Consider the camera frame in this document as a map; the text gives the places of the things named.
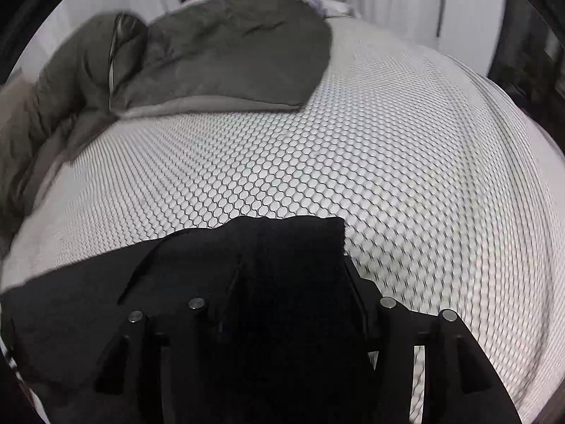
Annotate black pants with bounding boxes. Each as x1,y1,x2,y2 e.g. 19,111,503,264
0,216,380,424

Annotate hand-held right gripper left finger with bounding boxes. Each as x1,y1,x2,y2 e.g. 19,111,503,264
88,299,217,424

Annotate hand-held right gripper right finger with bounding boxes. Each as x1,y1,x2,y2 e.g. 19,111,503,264
344,258,522,424

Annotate glass door wardrobe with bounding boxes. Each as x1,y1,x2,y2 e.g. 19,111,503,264
486,0,565,133

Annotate honeycomb patterned bed mattress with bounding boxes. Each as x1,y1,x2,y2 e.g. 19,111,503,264
0,13,565,424

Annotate grey duvet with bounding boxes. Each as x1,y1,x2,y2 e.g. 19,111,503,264
0,0,333,230

